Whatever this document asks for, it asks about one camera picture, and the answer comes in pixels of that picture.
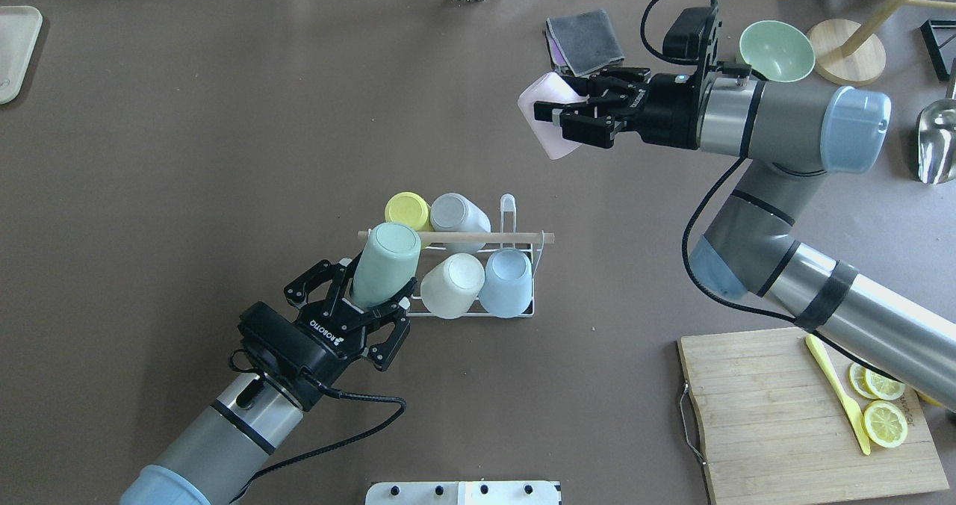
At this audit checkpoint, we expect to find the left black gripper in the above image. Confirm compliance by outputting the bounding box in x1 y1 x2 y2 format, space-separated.
283 258 418 375

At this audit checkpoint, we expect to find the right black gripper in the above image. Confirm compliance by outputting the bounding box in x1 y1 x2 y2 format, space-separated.
535 66 703 150

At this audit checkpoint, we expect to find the pink cup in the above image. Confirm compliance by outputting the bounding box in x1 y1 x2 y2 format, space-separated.
517 72 586 160

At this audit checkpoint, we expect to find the green cup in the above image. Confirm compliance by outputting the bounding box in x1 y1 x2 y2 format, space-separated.
351 222 421 309

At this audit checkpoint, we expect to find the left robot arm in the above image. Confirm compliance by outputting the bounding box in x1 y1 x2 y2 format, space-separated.
119 258 417 504

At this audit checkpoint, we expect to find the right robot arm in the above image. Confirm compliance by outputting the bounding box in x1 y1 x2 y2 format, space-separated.
518 65 954 409

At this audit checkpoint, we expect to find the white cup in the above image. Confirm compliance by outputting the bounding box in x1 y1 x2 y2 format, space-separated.
420 253 485 319

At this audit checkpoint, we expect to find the yellow cup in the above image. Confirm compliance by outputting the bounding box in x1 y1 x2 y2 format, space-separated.
382 191 433 252

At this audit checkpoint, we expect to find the grey cup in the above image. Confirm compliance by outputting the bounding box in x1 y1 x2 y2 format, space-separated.
429 192 491 233

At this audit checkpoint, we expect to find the light blue cup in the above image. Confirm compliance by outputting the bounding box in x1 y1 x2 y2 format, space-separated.
479 247 533 318

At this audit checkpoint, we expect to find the purple cloth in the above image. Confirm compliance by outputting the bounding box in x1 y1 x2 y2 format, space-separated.
545 31 571 73

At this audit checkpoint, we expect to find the grey cloth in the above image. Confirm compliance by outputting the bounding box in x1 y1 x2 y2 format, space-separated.
545 8 625 77

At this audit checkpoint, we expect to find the green bowl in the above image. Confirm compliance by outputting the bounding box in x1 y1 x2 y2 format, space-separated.
737 19 816 83

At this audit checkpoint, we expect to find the wooden mug tree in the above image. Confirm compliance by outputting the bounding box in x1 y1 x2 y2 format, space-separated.
807 0 954 87

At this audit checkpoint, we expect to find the metal scoop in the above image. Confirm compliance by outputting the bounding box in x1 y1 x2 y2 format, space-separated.
917 99 955 185

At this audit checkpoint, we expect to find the bamboo cutting board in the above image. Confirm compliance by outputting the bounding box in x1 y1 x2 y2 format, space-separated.
678 327 949 504

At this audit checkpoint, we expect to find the lemon slice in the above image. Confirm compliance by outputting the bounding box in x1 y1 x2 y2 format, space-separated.
848 362 878 400
863 369 906 402
863 400 908 448

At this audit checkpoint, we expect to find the yellow plastic knife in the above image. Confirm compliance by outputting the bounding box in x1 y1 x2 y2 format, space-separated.
804 334 872 455

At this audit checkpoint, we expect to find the cream tray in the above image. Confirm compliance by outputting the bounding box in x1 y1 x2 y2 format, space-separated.
1 5 43 104

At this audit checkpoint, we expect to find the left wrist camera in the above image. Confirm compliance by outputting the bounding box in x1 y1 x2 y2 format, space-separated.
237 302 330 412

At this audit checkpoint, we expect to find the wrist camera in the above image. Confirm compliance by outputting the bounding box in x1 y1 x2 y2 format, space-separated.
237 302 330 412
660 7 721 72

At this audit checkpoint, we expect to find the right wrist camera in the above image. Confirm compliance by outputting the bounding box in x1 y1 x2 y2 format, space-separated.
660 7 721 72

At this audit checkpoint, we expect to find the white wire cup rack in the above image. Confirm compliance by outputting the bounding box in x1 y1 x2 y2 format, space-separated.
385 192 554 319

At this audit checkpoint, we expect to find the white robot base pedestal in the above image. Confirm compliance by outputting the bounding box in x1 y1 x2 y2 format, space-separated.
364 479 562 504

